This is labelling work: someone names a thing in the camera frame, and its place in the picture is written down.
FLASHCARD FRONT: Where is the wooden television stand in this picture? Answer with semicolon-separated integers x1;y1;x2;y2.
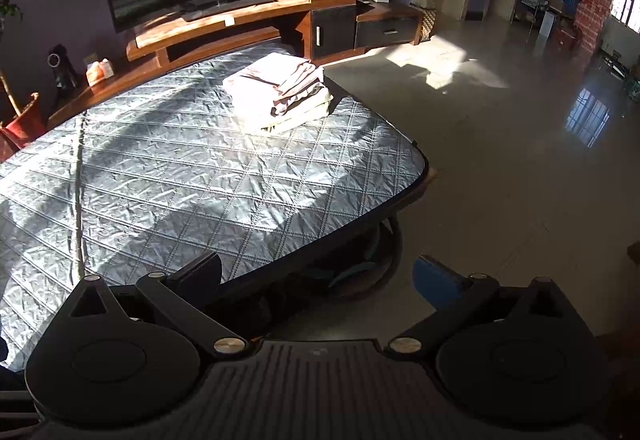
47;0;358;131

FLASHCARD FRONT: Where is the pink garment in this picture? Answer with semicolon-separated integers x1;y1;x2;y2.
222;53;321;96

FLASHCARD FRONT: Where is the orange tissue box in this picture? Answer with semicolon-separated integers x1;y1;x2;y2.
85;59;115;86

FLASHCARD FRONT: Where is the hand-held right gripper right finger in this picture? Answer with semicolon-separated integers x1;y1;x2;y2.
385;254;575;362

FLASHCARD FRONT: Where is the dark drawer cabinet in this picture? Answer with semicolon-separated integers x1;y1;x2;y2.
310;0;426;61

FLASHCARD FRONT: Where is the red flower pot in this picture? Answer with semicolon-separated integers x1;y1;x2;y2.
0;93;41;151

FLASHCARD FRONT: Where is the metal storage shelf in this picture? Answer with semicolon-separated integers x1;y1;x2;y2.
512;0;583;38

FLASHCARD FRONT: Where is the cream folded garment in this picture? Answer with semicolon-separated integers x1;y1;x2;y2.
232;88;335;135

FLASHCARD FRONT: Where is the silver quilted blanket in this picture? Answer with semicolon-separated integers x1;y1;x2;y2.
0;45;430;371

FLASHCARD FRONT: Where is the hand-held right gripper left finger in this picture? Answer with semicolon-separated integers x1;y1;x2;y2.
67;250;251;362

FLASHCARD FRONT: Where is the black speaker device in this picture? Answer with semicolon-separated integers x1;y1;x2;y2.
47;44;78;91

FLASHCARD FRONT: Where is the round table base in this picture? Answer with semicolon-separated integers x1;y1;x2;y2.
300;215;403;298

